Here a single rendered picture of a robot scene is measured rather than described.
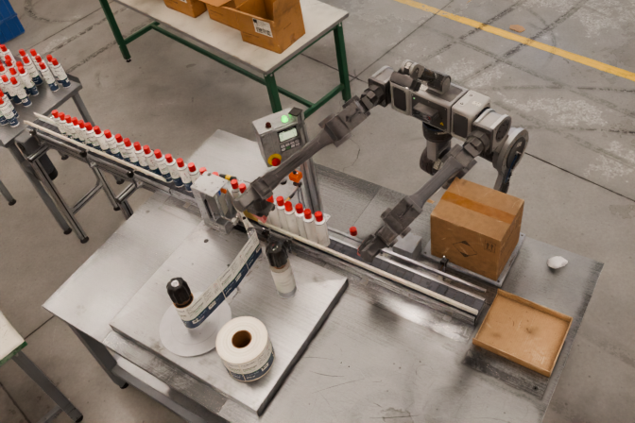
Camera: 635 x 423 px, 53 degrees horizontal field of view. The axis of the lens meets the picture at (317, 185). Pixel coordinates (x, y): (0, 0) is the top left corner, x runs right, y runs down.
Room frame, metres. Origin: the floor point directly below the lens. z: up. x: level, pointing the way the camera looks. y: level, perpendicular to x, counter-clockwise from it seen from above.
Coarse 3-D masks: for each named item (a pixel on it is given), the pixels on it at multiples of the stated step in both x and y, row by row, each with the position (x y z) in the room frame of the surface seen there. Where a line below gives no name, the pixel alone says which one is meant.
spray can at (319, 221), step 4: (316, 212) 1.80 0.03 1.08; (320, 212) 1.80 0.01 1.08; (316, 216) 1.78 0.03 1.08; (320, 216) 1.78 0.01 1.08; (316, 220) 1.79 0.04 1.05; (320, 220) 1.78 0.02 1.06; (324, 220) 1.79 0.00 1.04; (316, 224) 1.78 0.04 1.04; (320, 224) 1.77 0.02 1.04; (324, 224) 1.78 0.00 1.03; (316, 228) 1.78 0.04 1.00; (320, 228) 1.77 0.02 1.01; (324, 228) 1.77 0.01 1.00; (320, 232) 1.77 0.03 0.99; (324, 232) 1.77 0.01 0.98; (320, 236) 1.77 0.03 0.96; (324, 236) 1.77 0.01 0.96; (328, 236) 1.78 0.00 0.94; (320, 240) 1.77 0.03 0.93; (324, 240) 1.77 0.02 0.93; (328, 240) 1.78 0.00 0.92; (320, 244) 1.78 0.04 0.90; (324, 244) 1.77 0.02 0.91; (328, 244) 1.78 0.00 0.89
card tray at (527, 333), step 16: (496, 304) 1.35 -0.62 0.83; (512, 304) 1.33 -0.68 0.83; (528, 304) 1.31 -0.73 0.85; (496, 320) 1.27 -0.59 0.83; (512, 320) 1.26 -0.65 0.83; (528, 320) 1.25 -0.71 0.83; (544, 320) 1.23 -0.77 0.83; (560, 320) 1.22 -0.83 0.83; (480, 336) 1.22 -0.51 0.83; (496, 336) 1.21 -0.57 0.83; (512, 336) 1.19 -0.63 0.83; (528, 336) 1.18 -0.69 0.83; (544, 336) 1.17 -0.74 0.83; (560, 336) 1.15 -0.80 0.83; (496, 352) 1.14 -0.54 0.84; (512, 352) 1.13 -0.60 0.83; (528, 352) 1.12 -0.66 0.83; (544, 352) 1.10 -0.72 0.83; (544, 368) 1.04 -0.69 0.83
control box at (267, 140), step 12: (288, 108) 2.05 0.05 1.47; (264, 120) 2.00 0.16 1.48; (276, 120) 1.99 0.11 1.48; (288, 120) 1.97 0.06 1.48; (264, 132) 1.93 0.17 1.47; (276, 132) 1.93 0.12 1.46; (264, 144) 1.92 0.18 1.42; (276, 144) 1.93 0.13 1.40; (300, 144) 1.95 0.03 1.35; (264, 156) 1.94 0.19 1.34; (276, 156) 1.93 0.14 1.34; (288, 156) 1.94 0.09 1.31
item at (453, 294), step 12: (180, 192) 2.30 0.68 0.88; (192, 192) 2.29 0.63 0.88; (324, 252) 1.74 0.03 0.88; (348, 252) 1.72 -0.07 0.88; (372, 264) 1.63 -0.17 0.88; (384, 264) 1.61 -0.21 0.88; (396, 276) 1.54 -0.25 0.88; (408, 276) 1.53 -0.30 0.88; (420, 276) 1.52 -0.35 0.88; (408, 288) 1.47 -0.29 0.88; (432, 288) 1.45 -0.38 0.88; (444, 288) 1.44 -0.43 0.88; (456, 300) 1.37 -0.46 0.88; (468, 300) 1.36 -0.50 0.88; (480, 300) 1.35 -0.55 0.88; (468, 312) 1.31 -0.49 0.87
